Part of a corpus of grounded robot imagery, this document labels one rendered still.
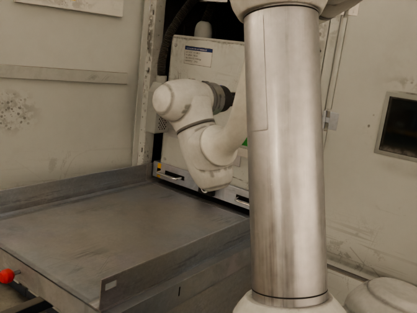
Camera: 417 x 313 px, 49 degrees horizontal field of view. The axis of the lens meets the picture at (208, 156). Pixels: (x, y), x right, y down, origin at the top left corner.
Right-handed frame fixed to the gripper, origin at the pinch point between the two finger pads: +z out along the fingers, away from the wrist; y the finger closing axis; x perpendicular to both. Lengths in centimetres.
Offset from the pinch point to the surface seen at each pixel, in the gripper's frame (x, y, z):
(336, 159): -12.2, 30.4, -2.4
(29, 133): -21, -62, -37
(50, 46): 8, -60, -31
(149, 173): -36, -42, 1
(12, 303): -123, -119, -8
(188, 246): -32, 14, -42
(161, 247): -38, 2, -38
